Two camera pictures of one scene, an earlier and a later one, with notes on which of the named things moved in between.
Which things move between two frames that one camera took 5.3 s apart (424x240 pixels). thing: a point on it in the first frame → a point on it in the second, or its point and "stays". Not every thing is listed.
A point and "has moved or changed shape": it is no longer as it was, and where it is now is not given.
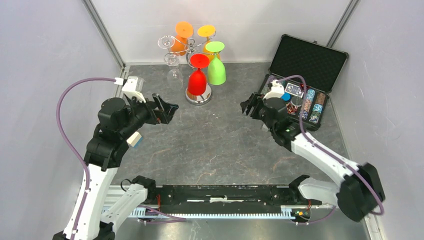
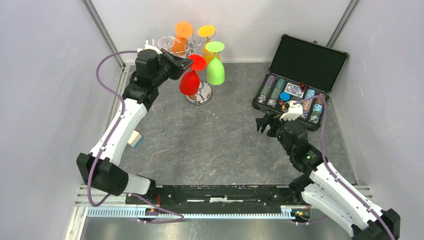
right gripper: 255,99 → 272,118
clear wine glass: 166,42 stays
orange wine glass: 183,30 stays
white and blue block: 135,140 stays
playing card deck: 294,89 stays
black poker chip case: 305,71 stays
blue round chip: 286,97 stays
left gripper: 169,109 → 183,62
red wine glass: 197,80 has moved or changed shape
